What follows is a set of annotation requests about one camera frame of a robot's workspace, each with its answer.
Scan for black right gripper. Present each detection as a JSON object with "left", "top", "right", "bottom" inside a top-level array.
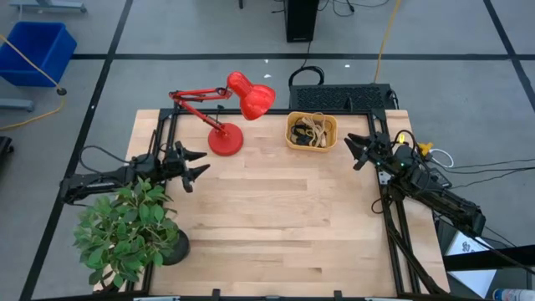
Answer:
[{"left": 344, "top": 132, "right": 394, "bottom": 171}]

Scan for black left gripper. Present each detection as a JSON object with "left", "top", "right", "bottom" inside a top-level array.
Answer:
[{"left": 160, "top": 140, "right": 211, "bottom": 193}]

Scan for wide beige rubber band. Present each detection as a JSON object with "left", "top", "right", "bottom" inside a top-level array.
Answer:
[
  {"left": 308, "top": 120, "right": 331, "bottom": 148},
  {"left": 298, "top": 112, "right": 328, "bottom": 130}
]

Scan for black rubber band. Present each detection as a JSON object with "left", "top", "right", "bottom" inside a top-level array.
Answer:
[{"left": 290, "top": 119, "right": 314, "bottom": 146}]

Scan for yellow plastic bin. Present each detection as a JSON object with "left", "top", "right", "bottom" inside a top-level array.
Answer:
[{"left": 285, "top": 110, "right": 339, "bottom": 153}]

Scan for blue plastic floor bin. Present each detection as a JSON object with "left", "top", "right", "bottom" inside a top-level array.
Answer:
[{"left": 0, "top": 21, "right": 79, "bottom": 88}]

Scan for black perforated computer case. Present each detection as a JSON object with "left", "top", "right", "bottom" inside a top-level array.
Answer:
[{"left": 288, "top": 83, "right": 396, "bottom": 112}]

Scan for red desk lamp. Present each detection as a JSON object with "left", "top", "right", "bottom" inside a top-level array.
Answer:
[{"left": 168, "top": 70, "right": 277, "bottom": 158}]

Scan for green potted plant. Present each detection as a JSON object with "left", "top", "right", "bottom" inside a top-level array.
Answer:
[{"left": 73, "top": 177, "right": 192, "bottom": 290}]

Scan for black computer tower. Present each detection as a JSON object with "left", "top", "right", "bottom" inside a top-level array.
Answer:
[{"left": 283, "top": 0, "right": 321, "bottom": 43}]

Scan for white paper sheet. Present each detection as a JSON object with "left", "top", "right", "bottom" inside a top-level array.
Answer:
[{"left": 443, "top": 229, "right": 498, "bottom": 298}]

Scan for black metal bar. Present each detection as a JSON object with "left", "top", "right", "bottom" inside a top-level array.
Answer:
[{"left": 442, "top": 244, "right": 535, "bottom": 272}]

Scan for grey metal stand foot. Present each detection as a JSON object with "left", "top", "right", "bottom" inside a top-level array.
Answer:
[
  {"left": 8, "top": 0, "right": 88, "bottom": 13},
  {"left": 0, "top": 98, "right": 35, "bottom": 113}
]

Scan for black floor object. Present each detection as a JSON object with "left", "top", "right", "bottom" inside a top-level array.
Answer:
[{"left": 0, "top": 135, "right": 14, "bottom": 165}]

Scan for white bottle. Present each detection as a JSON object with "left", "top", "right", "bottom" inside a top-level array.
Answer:
[{"left": 492, "top": 287, "right": 535, "bottom": 301}]

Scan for black metal table frame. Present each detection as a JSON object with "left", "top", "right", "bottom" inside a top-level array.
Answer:
[{"left": 140, "top": 107, "right": 451, "bottom": 301}]

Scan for coiled black cable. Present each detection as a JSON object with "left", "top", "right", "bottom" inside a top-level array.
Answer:
[{"left": 288, "top": 65, "right": 326, "bottom": 88}]

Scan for white cable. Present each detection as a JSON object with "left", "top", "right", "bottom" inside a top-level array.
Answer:
[{"left": 429, "top": 148, "right": 456, "bottom": 169}]

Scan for yellow hanging cable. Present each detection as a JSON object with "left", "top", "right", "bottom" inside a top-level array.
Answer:
[{"left": 373, "top": 0, "right": 403, "bottom": 84}]

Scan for yellow floor cable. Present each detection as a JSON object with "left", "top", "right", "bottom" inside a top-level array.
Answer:
[{"left": 0, "top": 33, "right": 69, "bottom": 131}]

